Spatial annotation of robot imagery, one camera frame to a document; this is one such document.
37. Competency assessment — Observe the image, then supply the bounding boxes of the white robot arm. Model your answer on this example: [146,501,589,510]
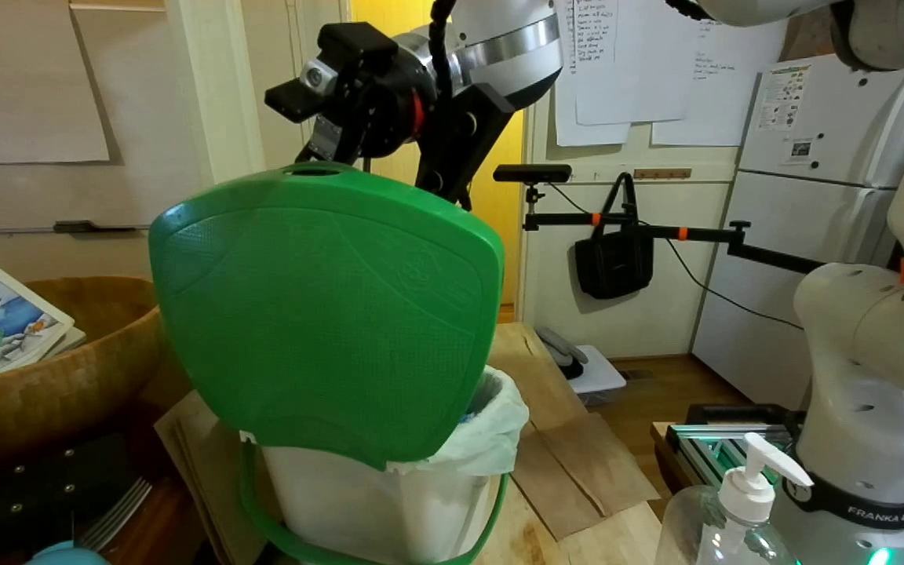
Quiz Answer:
[263,0,904,204]

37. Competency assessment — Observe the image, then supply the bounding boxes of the green bin lid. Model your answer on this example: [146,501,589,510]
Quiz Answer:
[149,162,502,469]

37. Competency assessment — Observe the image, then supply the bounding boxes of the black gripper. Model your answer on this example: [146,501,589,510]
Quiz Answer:
[263,21,511,207]

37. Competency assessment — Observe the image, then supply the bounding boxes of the clear pump sanitizer bottle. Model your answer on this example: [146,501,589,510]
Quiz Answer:
[652,433,812,565]

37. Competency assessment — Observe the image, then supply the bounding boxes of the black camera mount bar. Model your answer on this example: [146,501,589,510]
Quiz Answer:
[492,162,815,274]

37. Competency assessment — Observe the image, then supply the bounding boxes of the white compost bin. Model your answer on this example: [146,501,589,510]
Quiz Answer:
[238,442,511,565]

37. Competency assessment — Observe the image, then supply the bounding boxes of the translucent bin liner bag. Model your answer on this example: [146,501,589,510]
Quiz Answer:
[431,368,532,476]

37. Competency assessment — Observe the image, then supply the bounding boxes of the wooden bowl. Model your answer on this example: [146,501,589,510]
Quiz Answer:
[0,277,166,464]

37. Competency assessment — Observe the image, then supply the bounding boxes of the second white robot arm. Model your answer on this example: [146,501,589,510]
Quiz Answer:
[777,71,904,565]

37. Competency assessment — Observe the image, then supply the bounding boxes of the black hanging bag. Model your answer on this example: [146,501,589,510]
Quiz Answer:
[576,171,652,299]

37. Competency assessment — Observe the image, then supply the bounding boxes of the whiteboard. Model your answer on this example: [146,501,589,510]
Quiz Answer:
[0,0,111,162]

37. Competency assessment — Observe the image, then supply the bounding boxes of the white paper sheets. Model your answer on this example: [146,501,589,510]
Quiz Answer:
[553,0,784,146]

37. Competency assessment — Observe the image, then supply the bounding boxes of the white refrigerator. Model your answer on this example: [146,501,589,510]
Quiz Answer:
[690,55,904,407]

